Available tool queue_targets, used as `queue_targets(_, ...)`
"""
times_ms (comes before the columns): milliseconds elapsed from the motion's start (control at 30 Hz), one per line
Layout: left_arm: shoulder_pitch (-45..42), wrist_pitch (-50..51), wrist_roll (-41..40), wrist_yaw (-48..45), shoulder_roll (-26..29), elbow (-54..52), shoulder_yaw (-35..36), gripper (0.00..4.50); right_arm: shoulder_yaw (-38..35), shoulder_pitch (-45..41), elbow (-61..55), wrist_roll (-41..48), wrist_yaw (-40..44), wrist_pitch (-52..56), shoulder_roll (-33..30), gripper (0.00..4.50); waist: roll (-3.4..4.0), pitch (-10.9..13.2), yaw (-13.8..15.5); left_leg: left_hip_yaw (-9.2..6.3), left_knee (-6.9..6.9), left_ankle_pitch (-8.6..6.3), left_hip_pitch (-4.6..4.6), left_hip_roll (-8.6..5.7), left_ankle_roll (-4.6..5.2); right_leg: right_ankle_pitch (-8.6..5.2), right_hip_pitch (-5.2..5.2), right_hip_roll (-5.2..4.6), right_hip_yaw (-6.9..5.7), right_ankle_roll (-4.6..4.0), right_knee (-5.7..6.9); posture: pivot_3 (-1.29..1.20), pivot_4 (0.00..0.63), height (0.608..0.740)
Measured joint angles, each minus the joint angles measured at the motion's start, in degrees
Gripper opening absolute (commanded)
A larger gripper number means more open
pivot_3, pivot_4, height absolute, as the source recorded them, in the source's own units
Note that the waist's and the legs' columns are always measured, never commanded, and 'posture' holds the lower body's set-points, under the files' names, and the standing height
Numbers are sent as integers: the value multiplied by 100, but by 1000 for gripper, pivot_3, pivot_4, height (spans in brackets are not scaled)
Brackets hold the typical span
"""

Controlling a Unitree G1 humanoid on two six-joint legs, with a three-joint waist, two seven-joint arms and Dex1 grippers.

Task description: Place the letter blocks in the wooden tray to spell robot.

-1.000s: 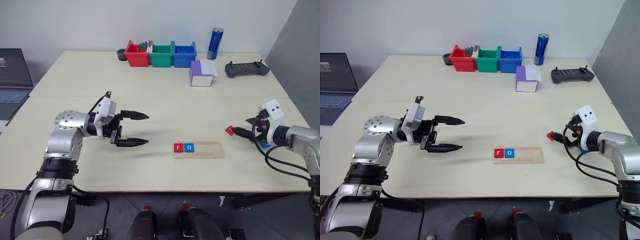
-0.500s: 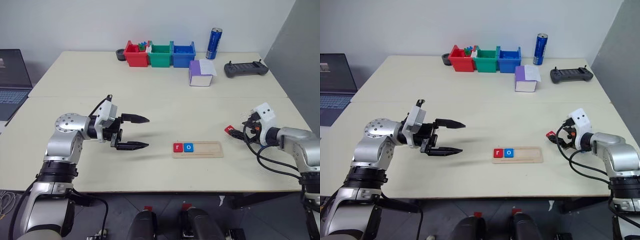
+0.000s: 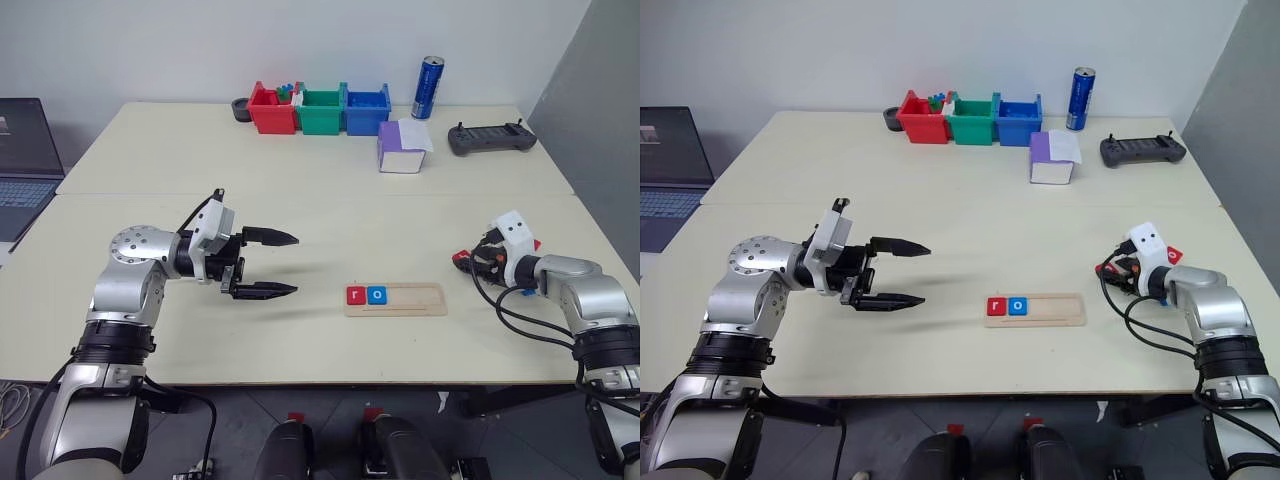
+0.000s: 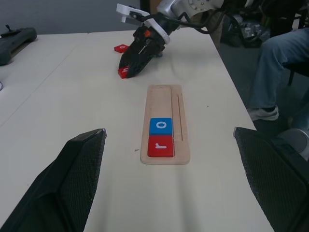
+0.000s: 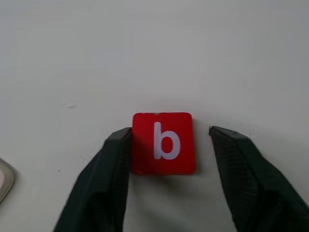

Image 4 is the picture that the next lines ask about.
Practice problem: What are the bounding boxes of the red letter r block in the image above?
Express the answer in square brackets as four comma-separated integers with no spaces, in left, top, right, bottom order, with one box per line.
[147,135,175,158]

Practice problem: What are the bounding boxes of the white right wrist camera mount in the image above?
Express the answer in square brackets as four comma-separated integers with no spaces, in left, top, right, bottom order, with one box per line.
[116,3,170,44]

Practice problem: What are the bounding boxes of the person's leg in blue jeans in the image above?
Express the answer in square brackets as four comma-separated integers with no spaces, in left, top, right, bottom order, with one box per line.
[248,27,309,110]

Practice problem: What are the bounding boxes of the grey sneaker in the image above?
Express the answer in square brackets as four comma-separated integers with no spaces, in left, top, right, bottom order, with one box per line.
[246,105,280,122]

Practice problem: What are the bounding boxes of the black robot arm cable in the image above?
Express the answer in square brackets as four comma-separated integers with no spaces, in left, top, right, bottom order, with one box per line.
[142,9,242,36]

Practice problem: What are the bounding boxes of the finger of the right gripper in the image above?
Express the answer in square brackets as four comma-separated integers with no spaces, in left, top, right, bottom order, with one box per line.
[119,43,146,69]
[126,48,155,79]

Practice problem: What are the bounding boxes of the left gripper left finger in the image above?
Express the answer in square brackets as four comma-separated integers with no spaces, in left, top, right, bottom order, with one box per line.
[0,128,107,232]

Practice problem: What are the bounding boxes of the black handheld controller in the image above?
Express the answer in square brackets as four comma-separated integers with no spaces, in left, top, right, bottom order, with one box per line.
[0,25,38,66]

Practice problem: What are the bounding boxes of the wooden letter tray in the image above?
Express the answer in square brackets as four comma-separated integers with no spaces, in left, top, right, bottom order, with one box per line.
[140,84,191,166]

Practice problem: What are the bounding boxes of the blue letter o block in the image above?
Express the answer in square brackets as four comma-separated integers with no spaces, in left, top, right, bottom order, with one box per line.
[149,117,174,136]

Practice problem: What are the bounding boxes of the black chair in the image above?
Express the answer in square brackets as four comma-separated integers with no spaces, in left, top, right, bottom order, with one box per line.
[286,61,309,87]

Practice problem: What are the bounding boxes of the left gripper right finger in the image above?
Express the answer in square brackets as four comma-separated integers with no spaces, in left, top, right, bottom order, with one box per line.
[232,127,309,232]

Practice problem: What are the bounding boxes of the red letter b block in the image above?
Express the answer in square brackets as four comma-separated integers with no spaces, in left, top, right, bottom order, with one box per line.
[117,66,131,80]

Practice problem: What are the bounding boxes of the black bags pile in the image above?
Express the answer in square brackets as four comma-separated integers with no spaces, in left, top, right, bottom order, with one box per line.
[221,13,271,48]

